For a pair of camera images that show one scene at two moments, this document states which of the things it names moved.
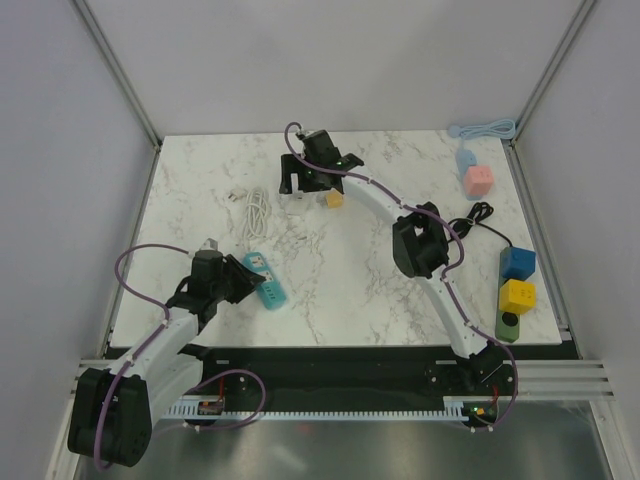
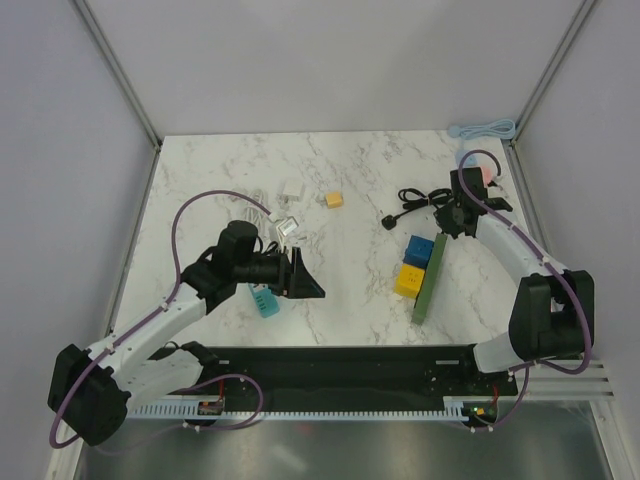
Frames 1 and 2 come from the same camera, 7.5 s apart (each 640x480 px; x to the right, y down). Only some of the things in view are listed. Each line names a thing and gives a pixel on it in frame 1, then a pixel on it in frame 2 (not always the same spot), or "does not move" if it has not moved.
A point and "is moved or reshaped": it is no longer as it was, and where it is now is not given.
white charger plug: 297,206 is moved or reshaped
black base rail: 349,371 does not move
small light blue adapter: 465,158 does not move
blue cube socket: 517,263 is moved or reshaped
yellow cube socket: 517,296 → 409,279
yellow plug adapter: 334,200 does not move
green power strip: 507,324 is moved or reshaped
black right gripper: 290,165 → 442,216
